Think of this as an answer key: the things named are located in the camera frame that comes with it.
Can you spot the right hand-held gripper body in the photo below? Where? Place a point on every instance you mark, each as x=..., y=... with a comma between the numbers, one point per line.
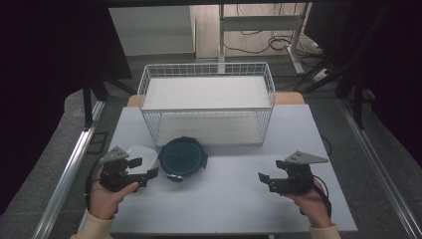
x=297, y=181

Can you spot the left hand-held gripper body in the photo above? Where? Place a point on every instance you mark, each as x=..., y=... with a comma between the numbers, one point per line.
x=114, y=176

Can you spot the white rectangular plastic container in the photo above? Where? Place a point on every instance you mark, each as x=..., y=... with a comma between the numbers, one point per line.
x=146, y=156

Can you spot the round dark-lidded glass container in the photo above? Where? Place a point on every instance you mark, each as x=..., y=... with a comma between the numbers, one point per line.
x=182, y=158

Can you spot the person's left hand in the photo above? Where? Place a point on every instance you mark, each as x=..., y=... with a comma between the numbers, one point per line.
x=104, y=202

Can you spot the person's right hand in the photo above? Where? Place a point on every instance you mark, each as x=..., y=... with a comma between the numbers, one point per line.
x=313, y=207

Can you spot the black metal stand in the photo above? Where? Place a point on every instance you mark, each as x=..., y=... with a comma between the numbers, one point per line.
x=357, y=106
x=88, y=106

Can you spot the white power strip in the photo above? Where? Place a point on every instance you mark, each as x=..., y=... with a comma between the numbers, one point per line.
x=321, y=75

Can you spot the dark curtain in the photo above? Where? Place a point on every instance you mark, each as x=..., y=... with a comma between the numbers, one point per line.
x=40, y=83
x=394, y=66

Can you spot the white cabinet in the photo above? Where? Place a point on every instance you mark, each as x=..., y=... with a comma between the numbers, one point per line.
x=152, y=30

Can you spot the aluminium rail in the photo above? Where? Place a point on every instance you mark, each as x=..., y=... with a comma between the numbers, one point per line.
x=378, y=166
x=66, y=179

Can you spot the white metal desk frame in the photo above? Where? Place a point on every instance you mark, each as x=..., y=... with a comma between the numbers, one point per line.
x=258, y=22

